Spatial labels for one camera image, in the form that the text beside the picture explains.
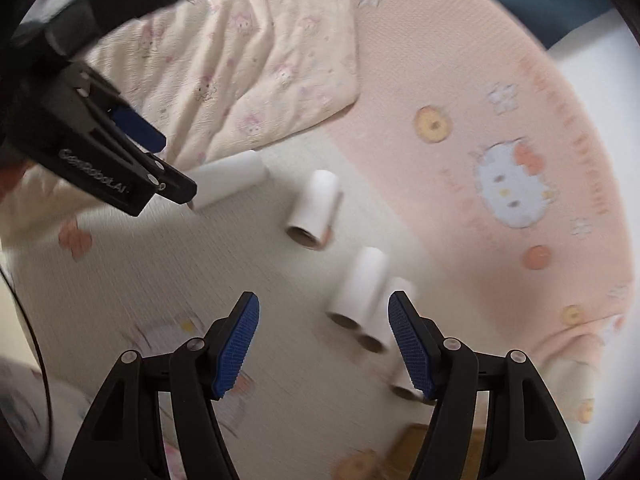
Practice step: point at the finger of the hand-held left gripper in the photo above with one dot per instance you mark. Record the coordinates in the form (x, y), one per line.
(172, 187)
(140, 130)

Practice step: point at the cream printed pillow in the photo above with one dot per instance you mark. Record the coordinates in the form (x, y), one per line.
(240, 60)

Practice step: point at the pink cartoon print mat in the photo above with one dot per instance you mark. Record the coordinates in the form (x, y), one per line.
(450, 185)

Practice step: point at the white pink cloth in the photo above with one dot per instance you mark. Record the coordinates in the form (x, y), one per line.
(30, 410)

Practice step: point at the white cardboard tube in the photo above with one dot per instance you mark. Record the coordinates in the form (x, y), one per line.
(225, 177)
(382, 317)
(315, 205)
(402, 382)
(360, 280)

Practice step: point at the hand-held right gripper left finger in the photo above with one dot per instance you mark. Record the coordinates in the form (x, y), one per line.
(237, 345)

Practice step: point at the brown cardboard box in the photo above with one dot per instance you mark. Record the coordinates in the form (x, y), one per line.
(410, 447)

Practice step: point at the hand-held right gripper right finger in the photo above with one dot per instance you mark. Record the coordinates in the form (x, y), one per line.
(410, 350)

